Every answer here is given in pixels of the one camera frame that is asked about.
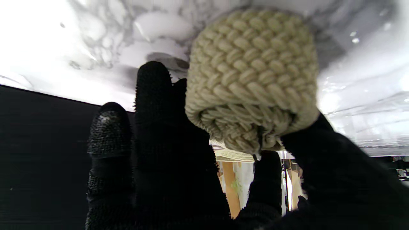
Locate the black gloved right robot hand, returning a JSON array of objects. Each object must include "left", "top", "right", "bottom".
[{"left": 86, "top": 61, "right": 409, "bottom": 230}]

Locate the black belt storage box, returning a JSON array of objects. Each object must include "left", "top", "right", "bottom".
[{"left": 0, "top": 85, "right": 136, "bottom": 230}]

